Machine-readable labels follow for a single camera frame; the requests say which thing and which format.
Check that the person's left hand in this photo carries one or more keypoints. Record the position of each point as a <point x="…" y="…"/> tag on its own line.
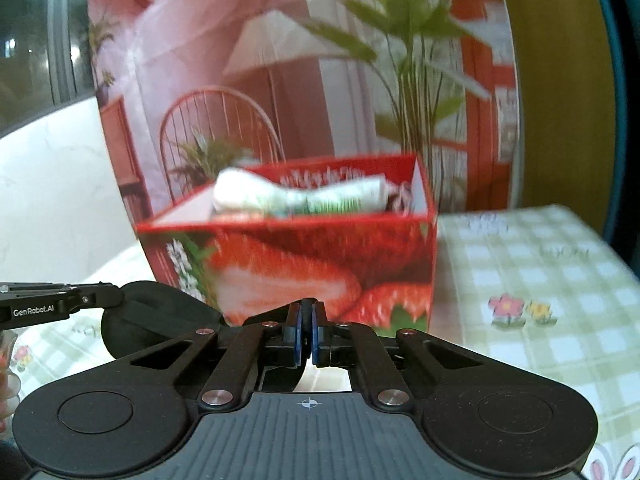
<point x="10" y="384"/>

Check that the blue curtain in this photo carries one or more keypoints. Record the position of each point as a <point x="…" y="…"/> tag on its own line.
<point x="620" y="128"/>

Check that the white green wrapped packet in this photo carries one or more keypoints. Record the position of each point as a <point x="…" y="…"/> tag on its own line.
<point x="360" y="196"/>

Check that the printed living room backdrop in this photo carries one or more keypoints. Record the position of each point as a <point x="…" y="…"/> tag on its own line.
<point x="290" y="79"/>

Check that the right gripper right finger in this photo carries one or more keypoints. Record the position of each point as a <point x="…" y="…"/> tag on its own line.
<point x="357" y="349"/>

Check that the dark window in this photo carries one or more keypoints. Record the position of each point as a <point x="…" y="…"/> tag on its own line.
<point x="45" y="58"/>

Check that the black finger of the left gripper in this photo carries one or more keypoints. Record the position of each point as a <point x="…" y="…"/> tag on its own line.
<point x="141" y="314"/>

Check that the green checkered tablecloth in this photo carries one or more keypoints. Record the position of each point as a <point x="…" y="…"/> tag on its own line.
<point x="528" y="369"/>

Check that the red strawberry cardboard box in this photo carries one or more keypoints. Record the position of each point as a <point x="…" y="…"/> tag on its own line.
<point x="375" y="268"/>

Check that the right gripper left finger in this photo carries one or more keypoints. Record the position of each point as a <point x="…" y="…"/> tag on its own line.
<point x="266" y="354"/>

